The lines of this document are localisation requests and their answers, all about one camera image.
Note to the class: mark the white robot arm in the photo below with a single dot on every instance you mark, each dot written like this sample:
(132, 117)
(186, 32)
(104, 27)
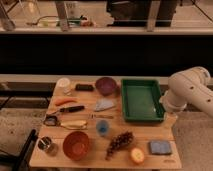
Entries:
(188, 87)

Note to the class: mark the green plastic tray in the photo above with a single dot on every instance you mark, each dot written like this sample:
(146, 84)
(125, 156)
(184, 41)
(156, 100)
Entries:
(140, 100)

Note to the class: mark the purple bowl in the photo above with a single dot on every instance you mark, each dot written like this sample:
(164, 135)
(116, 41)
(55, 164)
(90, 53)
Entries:
(106, 86)

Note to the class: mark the grey cloth piece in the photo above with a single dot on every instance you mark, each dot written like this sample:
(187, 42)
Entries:
(103, 104)

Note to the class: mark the black rectangular block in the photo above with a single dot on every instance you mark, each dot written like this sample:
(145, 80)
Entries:
(84, 87)

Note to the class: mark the small wooden stick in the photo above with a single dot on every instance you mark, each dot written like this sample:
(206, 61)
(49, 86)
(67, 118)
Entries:
(102, 116)

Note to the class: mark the blue plastic cup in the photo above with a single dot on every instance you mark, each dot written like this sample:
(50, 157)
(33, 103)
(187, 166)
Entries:
(102, 127)

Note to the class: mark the wooden cutting board table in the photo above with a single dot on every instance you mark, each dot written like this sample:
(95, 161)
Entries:
(143, 132)

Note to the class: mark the yellow banana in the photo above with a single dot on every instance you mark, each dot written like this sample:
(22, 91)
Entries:
(76, 124)

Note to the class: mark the brown grape bunch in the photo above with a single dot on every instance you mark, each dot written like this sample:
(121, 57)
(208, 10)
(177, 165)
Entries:
(118, 142)

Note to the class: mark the orange bowl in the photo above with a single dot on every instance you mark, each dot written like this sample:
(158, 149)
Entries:
(76, 145)

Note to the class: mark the black measuring scoop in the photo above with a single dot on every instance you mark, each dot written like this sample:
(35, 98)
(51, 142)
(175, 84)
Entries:
(51, 121)

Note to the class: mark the halved orange fruit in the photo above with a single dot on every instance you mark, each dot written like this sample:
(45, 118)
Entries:
(137, 155)

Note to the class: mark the blue sponge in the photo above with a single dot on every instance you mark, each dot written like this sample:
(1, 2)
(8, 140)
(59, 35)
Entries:
(160, 147)

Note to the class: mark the metal cup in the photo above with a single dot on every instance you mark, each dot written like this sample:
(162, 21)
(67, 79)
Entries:
(47, 145)

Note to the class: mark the black handled knife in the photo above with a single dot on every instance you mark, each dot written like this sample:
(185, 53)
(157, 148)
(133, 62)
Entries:
(69, 110)

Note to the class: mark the black chair frame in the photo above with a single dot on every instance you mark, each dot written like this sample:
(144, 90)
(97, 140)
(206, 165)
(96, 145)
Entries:
(15, 161)

